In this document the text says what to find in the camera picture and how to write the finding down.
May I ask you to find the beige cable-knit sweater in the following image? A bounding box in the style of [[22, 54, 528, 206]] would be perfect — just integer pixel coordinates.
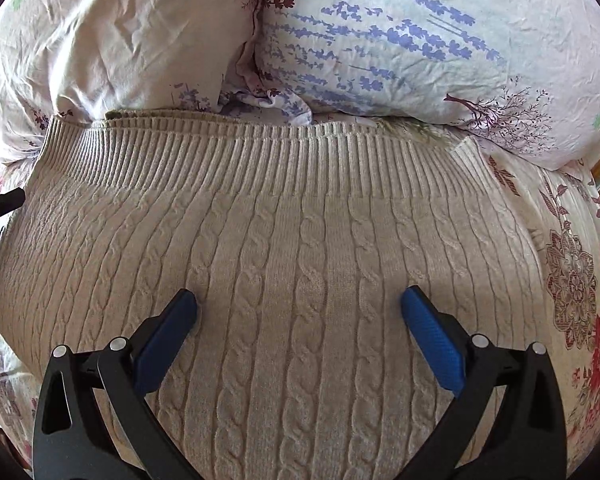
[[0, 108, 556, 480]]

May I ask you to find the pink floral pillow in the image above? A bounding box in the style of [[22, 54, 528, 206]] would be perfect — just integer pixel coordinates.
[[0, 0, 260, 164]]

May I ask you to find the lavender print pillow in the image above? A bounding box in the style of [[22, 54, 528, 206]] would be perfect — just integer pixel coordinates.
[[224, 0, 600, 169]]

